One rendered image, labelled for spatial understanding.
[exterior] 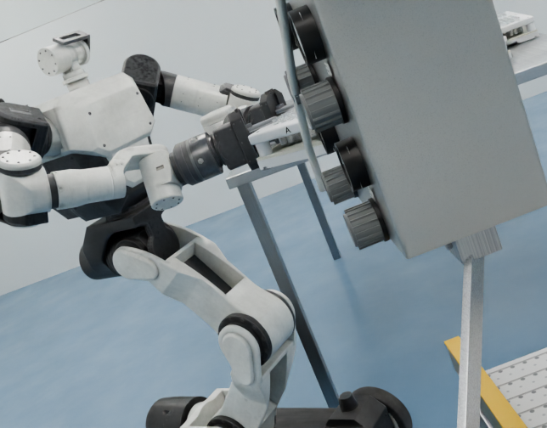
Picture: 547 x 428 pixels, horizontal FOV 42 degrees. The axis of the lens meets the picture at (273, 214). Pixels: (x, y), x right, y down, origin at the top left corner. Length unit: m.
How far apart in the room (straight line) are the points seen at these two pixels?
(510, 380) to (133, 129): 1.21
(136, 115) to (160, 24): 3.89
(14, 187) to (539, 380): 0.96
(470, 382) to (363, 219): 0.13
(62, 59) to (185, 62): 3.90
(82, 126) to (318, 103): 1.20
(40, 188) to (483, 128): 0.99
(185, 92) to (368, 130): 1.45
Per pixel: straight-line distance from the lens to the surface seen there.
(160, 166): 1.39
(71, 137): 1.64
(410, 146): 0.46
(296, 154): 1.30
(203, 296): 1.70
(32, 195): 1.34
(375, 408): 1.98
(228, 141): 1.37
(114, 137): 1.67
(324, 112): 0.48
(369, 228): 0.51
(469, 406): 0.48
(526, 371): 0.73
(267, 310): 1.67
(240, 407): 1.85
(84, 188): 1.35
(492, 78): 0.47
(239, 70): 5.55
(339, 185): 0.63
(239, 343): 1.64
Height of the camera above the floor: 1.21
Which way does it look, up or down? 14 degrees down
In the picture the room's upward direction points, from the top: 22 degrees counter-clockwise
